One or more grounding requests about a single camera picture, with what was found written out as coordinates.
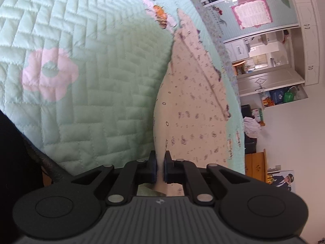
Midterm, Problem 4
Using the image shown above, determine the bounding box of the beige floral pajama top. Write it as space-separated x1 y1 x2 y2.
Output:
153 9 231 196

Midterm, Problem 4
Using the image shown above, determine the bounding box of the wooden cabinet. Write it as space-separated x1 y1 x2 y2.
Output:
245 149 267 182

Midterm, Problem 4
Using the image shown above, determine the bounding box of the black chair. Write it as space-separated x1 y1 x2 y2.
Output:
241 105 261 154

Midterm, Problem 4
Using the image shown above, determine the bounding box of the white cloth pile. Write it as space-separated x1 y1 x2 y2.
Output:
244 117 261 139

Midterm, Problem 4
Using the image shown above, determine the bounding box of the white panel door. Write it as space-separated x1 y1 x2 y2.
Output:
237 68 305 97

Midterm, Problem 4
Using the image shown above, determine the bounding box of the mint green bee quilt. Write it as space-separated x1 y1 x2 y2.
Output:
1 0 245 175

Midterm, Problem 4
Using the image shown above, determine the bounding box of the white drawer cabinet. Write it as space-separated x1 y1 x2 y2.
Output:
225 40 249 62

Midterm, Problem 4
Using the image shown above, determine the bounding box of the purple dotted bed sheet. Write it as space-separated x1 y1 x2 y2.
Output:
191 0 241 105

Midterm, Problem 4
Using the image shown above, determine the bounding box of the blue sliding wardrobe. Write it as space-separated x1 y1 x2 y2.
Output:
200 0 299 42

